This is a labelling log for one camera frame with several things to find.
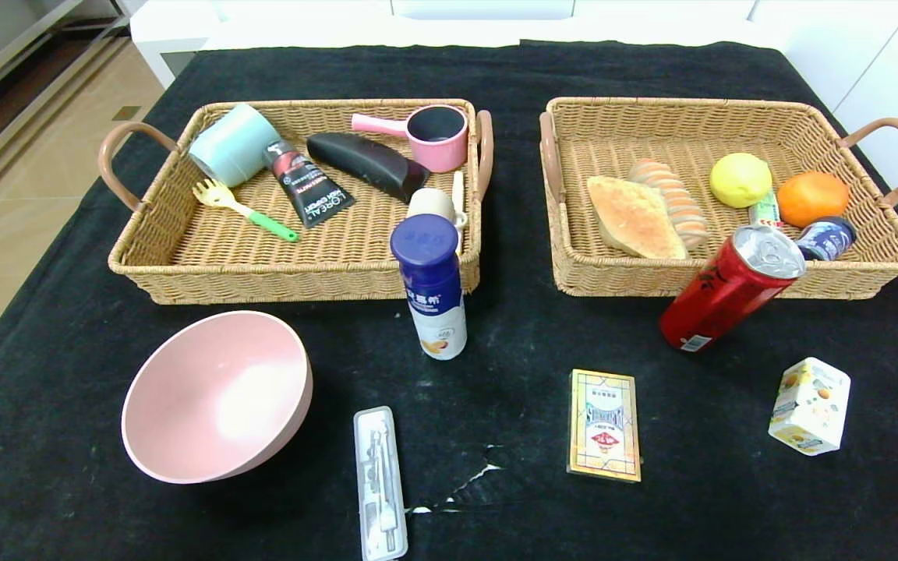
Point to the pink plastic bowl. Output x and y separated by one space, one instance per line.
215 397

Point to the red soda can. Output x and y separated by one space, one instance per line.
722 296

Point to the white fruit drink carton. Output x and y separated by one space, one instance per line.
807 409

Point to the blue capped yogurt bottle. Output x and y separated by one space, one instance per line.
437 312

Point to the small beige cup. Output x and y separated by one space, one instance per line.
429 202

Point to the white plastic stick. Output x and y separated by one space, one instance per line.
457 183

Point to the pink toy saucepan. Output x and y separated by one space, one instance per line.
441 154

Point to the black oblong glasses case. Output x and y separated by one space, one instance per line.
363 160

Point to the black red cosmetic tube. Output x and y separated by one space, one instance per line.
309 191

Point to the flat toasted bread slice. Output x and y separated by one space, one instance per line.
632 218

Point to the yellow playing card box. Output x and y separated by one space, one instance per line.
605 425

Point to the striped bread roll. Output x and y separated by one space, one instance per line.
683 202

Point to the yellow green toy fork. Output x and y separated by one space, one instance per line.
215 195

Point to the light blue plastic cup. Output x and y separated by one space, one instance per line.
231 144

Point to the yellow lemon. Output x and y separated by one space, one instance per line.
739 179

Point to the green white candy pack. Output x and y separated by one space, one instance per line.
765 210

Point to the orange fruit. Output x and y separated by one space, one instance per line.
811 199

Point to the small dark blue can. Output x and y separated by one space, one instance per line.
827 238

